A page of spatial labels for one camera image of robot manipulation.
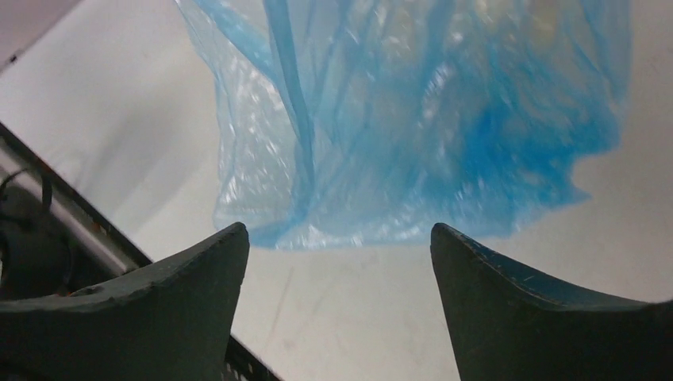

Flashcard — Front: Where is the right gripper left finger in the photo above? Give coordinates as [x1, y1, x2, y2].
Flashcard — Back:
[1, 222, 250, 380]

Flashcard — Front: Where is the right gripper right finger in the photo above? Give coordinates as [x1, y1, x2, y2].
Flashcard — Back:
[430, 223, 672, 380]

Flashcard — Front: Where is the blue plastic trash bag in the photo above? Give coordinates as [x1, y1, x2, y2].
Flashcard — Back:
[177, 1, 632, 250]

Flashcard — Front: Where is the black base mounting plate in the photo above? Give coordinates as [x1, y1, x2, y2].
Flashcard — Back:
[1, 170, 73, 301]

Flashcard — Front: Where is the aluminium frame rail front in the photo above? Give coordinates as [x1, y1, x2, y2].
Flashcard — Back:
[1, 127, 276, 380]

